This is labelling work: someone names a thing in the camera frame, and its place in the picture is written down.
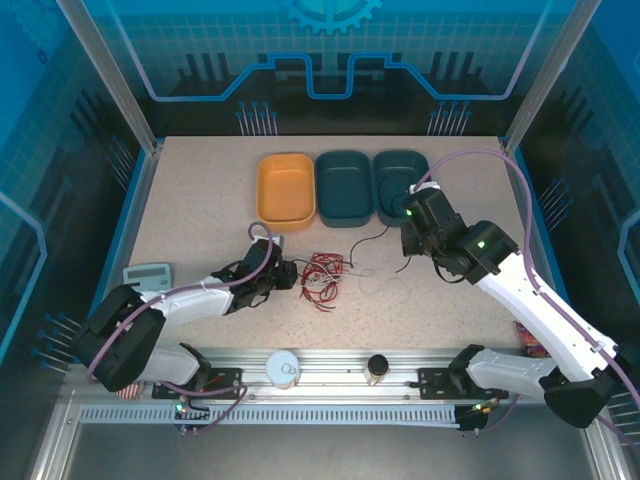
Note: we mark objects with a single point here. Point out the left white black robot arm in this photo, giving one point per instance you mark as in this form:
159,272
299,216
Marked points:
190,305

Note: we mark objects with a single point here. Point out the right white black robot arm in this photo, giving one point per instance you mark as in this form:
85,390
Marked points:
540,320

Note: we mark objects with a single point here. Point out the teal plastic bin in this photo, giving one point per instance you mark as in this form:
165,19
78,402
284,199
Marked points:
395,165
345,185

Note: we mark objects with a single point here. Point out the orange plastic bin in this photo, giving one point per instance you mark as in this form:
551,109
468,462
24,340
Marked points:
285,187

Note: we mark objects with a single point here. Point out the silver tin can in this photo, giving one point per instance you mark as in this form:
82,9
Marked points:
282,369

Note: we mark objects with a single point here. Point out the grey pocket calculator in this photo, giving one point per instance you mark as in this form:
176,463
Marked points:
150,275

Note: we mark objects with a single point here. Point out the purple candy bag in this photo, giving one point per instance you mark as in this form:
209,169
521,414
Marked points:
530,342

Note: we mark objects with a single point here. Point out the glass jar with black lid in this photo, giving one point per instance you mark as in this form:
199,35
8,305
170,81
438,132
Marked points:
378,367

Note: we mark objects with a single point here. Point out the red white striped packet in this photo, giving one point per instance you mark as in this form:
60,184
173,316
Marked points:
129,391

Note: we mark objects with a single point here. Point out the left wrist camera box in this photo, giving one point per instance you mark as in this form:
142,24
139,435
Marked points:
278,240

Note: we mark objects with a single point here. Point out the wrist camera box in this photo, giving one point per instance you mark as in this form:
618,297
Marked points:
278,240
425,186

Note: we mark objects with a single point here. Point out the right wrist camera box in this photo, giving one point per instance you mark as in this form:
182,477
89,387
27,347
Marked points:
425,186

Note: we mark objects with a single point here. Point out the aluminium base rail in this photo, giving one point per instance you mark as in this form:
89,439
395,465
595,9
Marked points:
330,372

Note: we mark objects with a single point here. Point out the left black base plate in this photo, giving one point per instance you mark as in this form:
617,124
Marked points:
227,380

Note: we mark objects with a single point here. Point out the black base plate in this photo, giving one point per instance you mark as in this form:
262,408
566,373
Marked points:
227,380
432,382

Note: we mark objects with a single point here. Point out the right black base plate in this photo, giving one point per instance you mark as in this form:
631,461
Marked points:
432,382

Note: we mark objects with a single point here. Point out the aluminium frame post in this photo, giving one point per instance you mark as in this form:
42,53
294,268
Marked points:
545,70
112,70

